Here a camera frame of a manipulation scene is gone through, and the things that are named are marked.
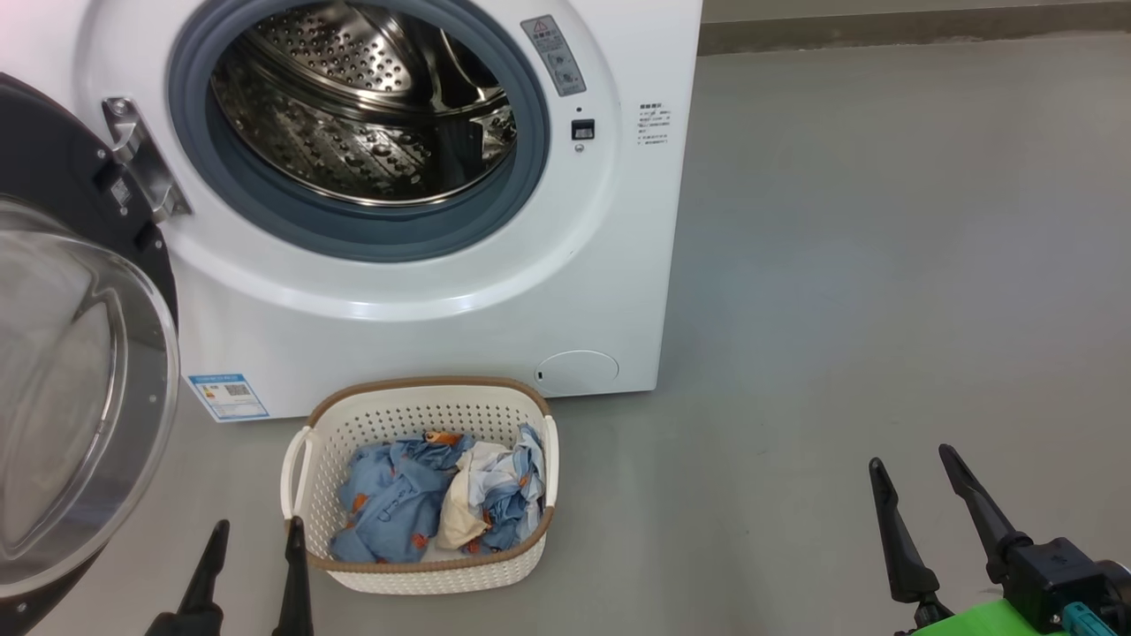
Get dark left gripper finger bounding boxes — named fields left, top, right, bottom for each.
left=271, top=517, right=314, bottom=636
left=146, top=519, right=231, bottom=636

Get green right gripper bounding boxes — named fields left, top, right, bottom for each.
left=869, top=443, right=1072, bottom=636

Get blue garment orange prints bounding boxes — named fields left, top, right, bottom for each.
left=329, top=430, right=475, bottom=564

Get cream and blue garment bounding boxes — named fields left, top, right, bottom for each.
left=424, top=422, right=547, bottom=559

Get black round glass washer door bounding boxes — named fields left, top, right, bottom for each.
left=0, top=72, right=182, bottom=636

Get white front-load washing machine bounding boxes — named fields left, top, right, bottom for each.
left=0, top=0, right=704, bottom=423

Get silver metal door hinge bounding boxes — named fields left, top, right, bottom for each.
left=102, top=96, right=194, bottom=223

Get blue energy label sticker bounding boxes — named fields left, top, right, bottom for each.
left=186, top=373, right=269, bottom=423

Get white laundry basket brown rim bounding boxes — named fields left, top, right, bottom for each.
left=280, top=376, right=559, bottom=594

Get round white filter cover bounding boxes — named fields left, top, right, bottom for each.
left=535, top=350, right=620, bottom=398

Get small printed text label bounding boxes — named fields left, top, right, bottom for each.
left=638, top=102, right=672, bottom=147

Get grey warning sticker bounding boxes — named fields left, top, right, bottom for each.
left=520, top=14, right=588, bottom=98

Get teal cable connector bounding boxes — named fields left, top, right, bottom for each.
left=1063, top=603, right=1107, bottom=636

